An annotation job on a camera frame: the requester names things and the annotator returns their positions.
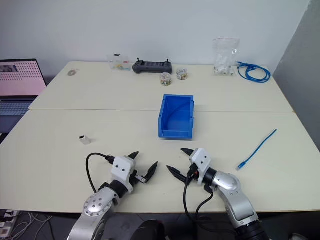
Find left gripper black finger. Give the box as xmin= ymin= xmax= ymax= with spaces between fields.
xmin=145 ymin=161 xmax=159 ymax=185
xmin=126 ymin=150 xmax=141 ymax=162

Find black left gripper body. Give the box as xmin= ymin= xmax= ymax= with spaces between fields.
xmin=128 ymin=159 xmax=148 ymax=189

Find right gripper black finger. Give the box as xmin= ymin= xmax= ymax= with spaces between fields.
xmin=180 ymin=147 xmax=196 ymax=158
xmin=166 ymin=164 xmax=188 ymax=185

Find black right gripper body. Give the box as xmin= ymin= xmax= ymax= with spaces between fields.
xmin=185 ymin=162 xmax=201 ymax=186

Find small white adapter block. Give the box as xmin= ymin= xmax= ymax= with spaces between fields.
xmin=77 ymin=134 xmax=92 ymax=146

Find blue plastic storage bin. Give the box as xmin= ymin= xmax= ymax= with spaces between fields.
xmin=157 ymin=93 xmax=196 ymax=141

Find dark rounded shape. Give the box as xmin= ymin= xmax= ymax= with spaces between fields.
xmin=129 ymin=219 xmax=166 ymax=240

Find clear jar of coloured bits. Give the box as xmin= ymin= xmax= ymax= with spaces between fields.
xmin=176 ymin=68 xmax=189 ymax=81
xmin=159 ymin=72 xmax=173 ymax=87

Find black handheld remote controller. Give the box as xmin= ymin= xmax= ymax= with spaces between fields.
xmin=131 ymin=58 xmax=174 ymax=75

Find clear box of coloured bits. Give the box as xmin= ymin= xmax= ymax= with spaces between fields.
xmin=107 ymin=53 xmax=132 ymax=72

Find clear bag of connectors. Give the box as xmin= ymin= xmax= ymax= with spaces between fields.
xmin=212 ymin=37 xmax=241 ymax=77

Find grey rounded shape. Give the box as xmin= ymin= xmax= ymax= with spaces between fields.
xmin=289 ymin=232 xmax=312 ymax=240

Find white power strip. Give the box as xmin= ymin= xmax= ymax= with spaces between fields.
xmin=0 ymin=209 xmax=20 ymax=237

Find open laptop computer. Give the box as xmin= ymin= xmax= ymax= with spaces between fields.
xmin=0 ymin=58 xmax=48 ymax=135

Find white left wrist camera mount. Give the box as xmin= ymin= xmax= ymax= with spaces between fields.
xmin=110 ymin=155 xmax=138 ymax=195

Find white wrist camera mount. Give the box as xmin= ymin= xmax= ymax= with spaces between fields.
xmin=189 ymin=147 xmax=212 ymax=186
xmin=110 ymin=155 xmax=138 ymax=195

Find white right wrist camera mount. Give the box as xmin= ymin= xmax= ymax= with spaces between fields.
xmin=189 ymin=147 xmax=212 ymax=186

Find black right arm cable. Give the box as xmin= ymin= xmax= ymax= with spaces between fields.
xmin=183 ymin=171 xmax=239 ymax=235

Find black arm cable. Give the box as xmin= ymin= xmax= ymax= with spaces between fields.
xmin=183 ymin=171 xmax=239 ymax=235
xmin=85 ymin=152 xmax=116 ymax=194

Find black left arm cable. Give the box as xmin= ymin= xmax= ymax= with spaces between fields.
xmin=85 ymin=152 xmax=116 ymax=194

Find short blue Ethernet cable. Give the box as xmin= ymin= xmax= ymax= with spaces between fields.
xmin=235 ymin=128 xmax=278 ymax=172

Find white floor cables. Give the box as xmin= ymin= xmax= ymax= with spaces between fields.
xmin=14 ymin=211 xmax=54 ymax=236

